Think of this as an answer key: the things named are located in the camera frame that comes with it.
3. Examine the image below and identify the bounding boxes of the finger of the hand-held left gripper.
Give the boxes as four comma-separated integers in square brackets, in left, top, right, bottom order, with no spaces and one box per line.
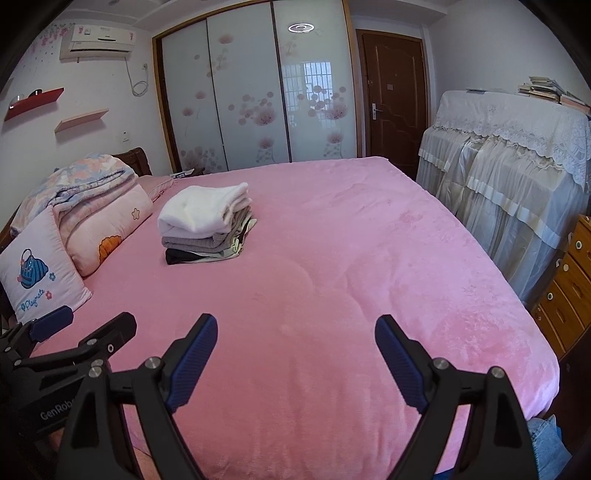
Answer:
[14,311,138,376]
[0,305,75,365]

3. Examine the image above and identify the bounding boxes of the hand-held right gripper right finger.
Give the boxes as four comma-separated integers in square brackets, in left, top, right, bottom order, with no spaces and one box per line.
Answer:
[375,315,539,480]

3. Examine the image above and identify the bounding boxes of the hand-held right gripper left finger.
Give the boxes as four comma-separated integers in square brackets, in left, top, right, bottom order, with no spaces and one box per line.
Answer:
[58,313,219,480]

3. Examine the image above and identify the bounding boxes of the white fluffy cardigan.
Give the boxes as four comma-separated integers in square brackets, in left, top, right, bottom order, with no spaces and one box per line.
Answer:
[158,182,254,234]

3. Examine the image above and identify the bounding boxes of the pink pillow with bag print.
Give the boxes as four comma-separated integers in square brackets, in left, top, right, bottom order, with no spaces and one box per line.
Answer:
[0,205,93,324]

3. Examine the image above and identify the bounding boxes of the pink bed blanket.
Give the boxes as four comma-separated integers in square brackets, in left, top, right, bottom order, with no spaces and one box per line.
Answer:
[0,156,561,480]

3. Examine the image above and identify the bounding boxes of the black folded garment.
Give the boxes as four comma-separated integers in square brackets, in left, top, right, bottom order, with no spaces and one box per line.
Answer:
[165,248,218,266]

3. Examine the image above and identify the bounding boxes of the pink quilt with flower print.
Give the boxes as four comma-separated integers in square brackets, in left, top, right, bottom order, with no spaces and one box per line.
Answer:
[53,184,154,278]

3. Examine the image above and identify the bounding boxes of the grey folded sweater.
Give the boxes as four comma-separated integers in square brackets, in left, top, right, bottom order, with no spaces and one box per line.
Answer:
[161,208,252,252]

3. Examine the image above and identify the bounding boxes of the beige folded garment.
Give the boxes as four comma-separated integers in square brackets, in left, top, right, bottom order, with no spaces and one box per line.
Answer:
[217,217,258,259]

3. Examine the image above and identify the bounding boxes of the floral folded quilt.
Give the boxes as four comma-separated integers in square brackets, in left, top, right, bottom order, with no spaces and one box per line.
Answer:
[9,154,137,236]

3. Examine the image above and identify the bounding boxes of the person's blue jeans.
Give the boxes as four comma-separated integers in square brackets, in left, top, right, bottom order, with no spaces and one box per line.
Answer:
[526,415,573,480]

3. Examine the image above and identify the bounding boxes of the dark wooden headboard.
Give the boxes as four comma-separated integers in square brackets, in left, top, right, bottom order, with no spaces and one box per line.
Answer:
[113,147,153,178]

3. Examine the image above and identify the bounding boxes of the wooden drawer cabinet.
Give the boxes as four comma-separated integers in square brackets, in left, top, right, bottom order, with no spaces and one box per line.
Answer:
[531,215,591,358]

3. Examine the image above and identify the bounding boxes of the lace-covered furniture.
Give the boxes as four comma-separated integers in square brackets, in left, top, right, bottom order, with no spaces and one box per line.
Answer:
[417,90,591,301]

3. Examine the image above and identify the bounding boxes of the wardrobe with floral sliding doors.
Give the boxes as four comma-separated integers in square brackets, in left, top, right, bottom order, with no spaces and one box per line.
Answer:
[152,0,358,175]

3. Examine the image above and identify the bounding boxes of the brown wooden door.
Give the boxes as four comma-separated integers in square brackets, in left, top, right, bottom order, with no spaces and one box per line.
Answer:
[355,28,430,169]

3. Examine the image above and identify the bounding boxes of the white air conditioner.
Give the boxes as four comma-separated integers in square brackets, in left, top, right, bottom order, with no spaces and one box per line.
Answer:
[59,24,136,61]

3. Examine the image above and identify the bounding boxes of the stack of books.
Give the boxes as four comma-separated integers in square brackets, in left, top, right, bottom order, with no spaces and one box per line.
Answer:
[517,76,591,115]

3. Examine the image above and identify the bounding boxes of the pink wall shelf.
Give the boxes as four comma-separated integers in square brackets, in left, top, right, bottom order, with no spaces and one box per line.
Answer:
[54,108,110,134]

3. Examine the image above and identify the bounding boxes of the red wall shelf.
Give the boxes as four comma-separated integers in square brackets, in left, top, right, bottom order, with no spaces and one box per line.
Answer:
[4,88,64,121]

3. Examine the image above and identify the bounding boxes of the white wall cable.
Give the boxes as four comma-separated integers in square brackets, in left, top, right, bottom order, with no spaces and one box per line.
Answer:
[127,58,151,97]

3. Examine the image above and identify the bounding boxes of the pink flower wall sticker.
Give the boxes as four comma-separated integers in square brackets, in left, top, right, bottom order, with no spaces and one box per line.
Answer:
[34,21,75,51]

